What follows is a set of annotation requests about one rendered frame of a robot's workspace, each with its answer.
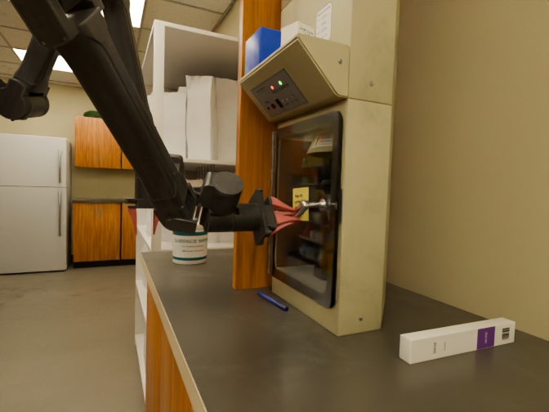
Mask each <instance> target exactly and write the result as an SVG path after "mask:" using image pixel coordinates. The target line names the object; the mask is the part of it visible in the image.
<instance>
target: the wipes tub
mask: <svg viewBox="0 0 549 412"><path fill-rule="evenodd" d="M207 253H208V233H206V232H205V231H204V230H203V226H202V225H199V222H198V224H197V227H196V231H195V234H194V235H191V234H186V233H182V232H175V231H173V232H172V261H173V262H174V263H177V264H184V265H193V264H200V263H204V262H206V261H207Z"/></svg>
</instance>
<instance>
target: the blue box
mask: <svg viewBox="0 0 549 412"><path fill-rule="evenodd" d="M280 47H281V31H278V30H275V29H269V28H266V27H262V26H261V27H260V28H259V29H258V30H257V31H256V32H255V33H254V34H253V35H252V36H251V37H250V39H249V40H247V41H246V50H245V75H246V74H247V73H249V72H250V71H251V70H252V69H254V68H255V67H256V66H258V65H259V64H260V63H261V62H262V61H263V60H265V59H266V58H267V57H268V56H270V55H271V54H272V53H274V52H275V51H276V50H278V49H279V48H280Z"/></svg>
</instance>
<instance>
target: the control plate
mask: <svg viewBox="0 0 549 412"><path fill-rule="evenodd" d="M279 81H281V82H282V85H280V84H279ZM270 86H273V87H274V90H273V89H272V88H271V87H270ZM251 92H252V94H253V95H254V96H255V97H256V98H257V100H258V101H259V102H260V103H261V105H262V106H263V108H264V109H265V110H266V112H267V113H268V114H269V116H270V117H271V118H272V117H274V116H276V115H278V114H282V113H284V112H286V111H289V110H292V109H294V108H297V107H298V106H301V105H304V104H306V103H309V102H308V101H307V100H306V98H305V97H304V96H303V95H302V93H301V91H300V90H299V89H298V87H297V86H296V84H295V83H294V82H293V81H292V79H291V78H290V76H289V75H288V73H287V72H286V70H285V69H282V70H280V71H279V72H278V73H276V74H274V75H273V76H271V77H270V78H268V79H267V80H266V81H264V82H263V83H261V84H259V85H258V86H256V87H255V88H253V89H252V90H251ZM292 94H294V95H295V97H292ZM288 96H289V97H290V100H287V97H288ZM276 99H279V101H280V102H281V104H282V105H283V108H280V107H279V105H278V104H277V103H276V101H275V100H276ZM283 99H284V100H285V102H282V100H283ZM271 104H274V105H275V107H276V108H275V109H273V108H272V107H271ZM267 106H268V107H270V110H268V109H267Z"/></svg>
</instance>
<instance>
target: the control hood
mask: <svg viewBox="0 0 549 412"><path fill-rule="evenodd" d="M349 53H350V47H349V46H348V45H346V44H343V43H337V42H334V41H329V40H326V39H322V38H316V37H313V36H310V35H306V34H300V33H298V34H296V35H295V36H294V37H292V38H291V39H290V40H288V41H287V42H286V43H285V44H284V45H283V46H282V47H280V48H279V49H278V50H276V51H275V52H274V53H272V54H271V55H270V56H268V57H267V58H266V59H265V60H263V61H262V62H261V63H260V64H259V65H258V66H256V67H255V68H254V69H252V70H251V71H250V72H249V73H247V74H246V75H245V76H243V77H242V78H241V79H240V80H239V84H240V86H241V87H242V88H243V90H244V91H245V92H246V93H247V94H248V95H249V97H250V98H251V99H252V101H253V102H254V103H255V105H256V106H257V107H258V109H259V110H260V111H261V112H262V113H263V114H264V116H265V117H266V118H267V120H268V121H270V122H271V123H278V122H281V121H284V120H286V119H290V118H292V117H295V116H298V115H299V114H304V113H306V112H308V111H311V110H315V109H318V108H319V107H322V106H325V105H329V104H331V103H333V102H336V101H340V100H342V99H345V98H347V91H348V72H349ZM282 69H285V70H286V72H287V73H288V75H289V76H290V78H291V79H292V81H293V82H294V83H295V84H296V86H297V87H298V89H299V90H300V91H301V93H302V95H303V96H304V97H305V98H306V100H307V101H308V102H309V103H306V104H304V105H301V106H298V107H297V108H294V109H292V110H289V111H286V112H284V113H282V114H278V115H276V116H274V117H272V118H271V117H270V116H269V114H268V113H267V112H266V110H265V109H264V108H263V106H262V105H261V103H260V102H259V101H258V100H257V98H256V97H255V96H254V95H253V94H252V92H251V90H252V89H253V88H255V87H256V86H258V85H259V84H261V83H263V82H264V81H266V80H267V79H268V78H270V77H271V76H273V75H274V74H276V73H278V72H279V71H280V70H282Z"/></svg>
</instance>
